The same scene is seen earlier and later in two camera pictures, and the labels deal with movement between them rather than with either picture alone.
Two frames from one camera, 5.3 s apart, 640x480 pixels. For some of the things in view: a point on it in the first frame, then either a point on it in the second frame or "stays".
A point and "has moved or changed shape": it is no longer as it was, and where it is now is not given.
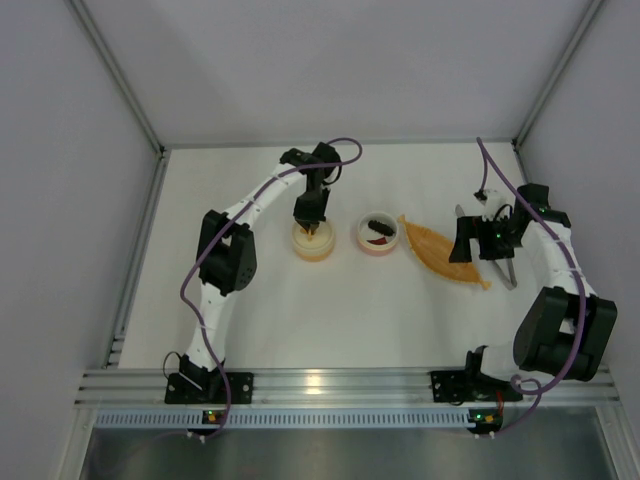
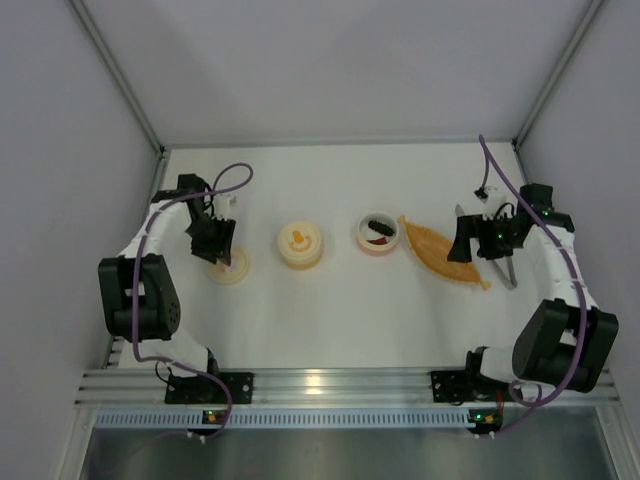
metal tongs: x=510 y=280 stays
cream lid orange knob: x=320 y=240 has moved or changed shape
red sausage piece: x=379 y=241 stays
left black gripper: x=310 y=212 to x=211 y=239
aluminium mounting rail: x=332 y=387 stays
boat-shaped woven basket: x=438 y=251 stays
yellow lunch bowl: x=314 y=246 to x=300 y=255
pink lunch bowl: x=365 y=233 stays
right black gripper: x=480 y=238 stays
